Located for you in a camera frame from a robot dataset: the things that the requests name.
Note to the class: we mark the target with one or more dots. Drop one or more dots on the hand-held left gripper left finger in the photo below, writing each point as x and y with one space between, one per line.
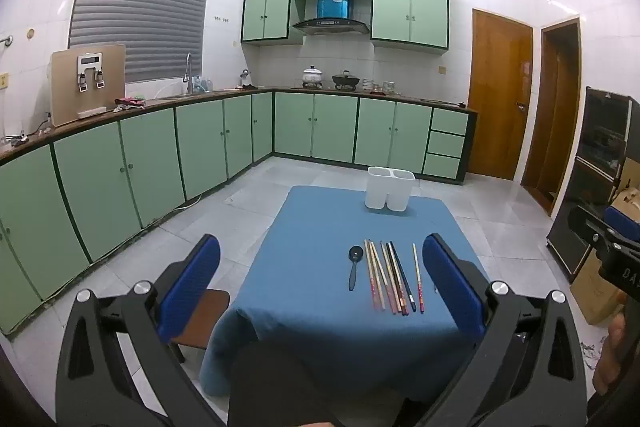
192 279

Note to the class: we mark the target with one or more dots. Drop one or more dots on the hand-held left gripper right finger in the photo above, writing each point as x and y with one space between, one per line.
450 282

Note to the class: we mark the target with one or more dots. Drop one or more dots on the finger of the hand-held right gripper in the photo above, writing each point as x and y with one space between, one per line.
582 223
624 224

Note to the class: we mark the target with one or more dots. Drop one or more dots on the reddish brown chopstick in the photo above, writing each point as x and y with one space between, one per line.
388 277
394 279

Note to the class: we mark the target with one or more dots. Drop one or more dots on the row of chopsticks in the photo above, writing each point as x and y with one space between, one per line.
372 277

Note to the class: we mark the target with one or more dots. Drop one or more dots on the black spoon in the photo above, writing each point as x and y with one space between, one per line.
353 278

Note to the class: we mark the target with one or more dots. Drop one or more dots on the white utensil holder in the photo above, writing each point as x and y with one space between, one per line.
390 194

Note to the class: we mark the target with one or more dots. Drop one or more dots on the person's right hand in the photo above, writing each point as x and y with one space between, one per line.
610 357

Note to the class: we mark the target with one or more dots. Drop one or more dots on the cardboard box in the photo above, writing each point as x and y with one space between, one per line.
597 294

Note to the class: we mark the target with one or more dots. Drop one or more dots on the brown stool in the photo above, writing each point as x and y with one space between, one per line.
210 312

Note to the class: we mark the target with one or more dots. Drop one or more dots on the black cabinet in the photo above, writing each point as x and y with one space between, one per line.
600 132

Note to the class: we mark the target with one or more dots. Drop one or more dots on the open wooden door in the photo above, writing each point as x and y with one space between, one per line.
562 117

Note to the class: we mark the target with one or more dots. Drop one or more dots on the blue tablecloth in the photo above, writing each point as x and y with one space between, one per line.
310 257

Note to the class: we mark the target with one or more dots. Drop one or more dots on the green base cabinets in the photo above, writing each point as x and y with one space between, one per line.
150 167

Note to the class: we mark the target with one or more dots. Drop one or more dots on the closed wooden door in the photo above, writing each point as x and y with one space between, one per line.
500 97

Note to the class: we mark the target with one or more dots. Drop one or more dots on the pink rag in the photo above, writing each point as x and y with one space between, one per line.
129 102

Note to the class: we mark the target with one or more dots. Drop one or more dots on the soap bottles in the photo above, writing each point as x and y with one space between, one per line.
201 84

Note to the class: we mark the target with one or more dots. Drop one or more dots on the metal container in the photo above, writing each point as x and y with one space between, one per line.
388 87

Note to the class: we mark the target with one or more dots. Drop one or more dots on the small kettle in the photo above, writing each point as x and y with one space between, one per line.
245 79

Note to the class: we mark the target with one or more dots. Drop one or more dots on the metal faucet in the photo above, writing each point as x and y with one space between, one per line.
188 67

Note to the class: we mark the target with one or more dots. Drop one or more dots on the stack of bowls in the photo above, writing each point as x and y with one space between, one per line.
369 85

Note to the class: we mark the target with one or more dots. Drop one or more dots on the black wok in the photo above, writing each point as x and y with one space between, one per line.
346 81

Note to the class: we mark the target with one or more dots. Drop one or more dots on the beige water purifier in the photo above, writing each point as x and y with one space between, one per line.
65 92

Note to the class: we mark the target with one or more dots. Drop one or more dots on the white pot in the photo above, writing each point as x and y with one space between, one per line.
312 76

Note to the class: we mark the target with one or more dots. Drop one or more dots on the grey window blind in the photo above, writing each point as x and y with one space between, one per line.
140 7

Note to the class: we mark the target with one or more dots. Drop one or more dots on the green wall cabinets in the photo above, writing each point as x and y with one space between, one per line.
390 14

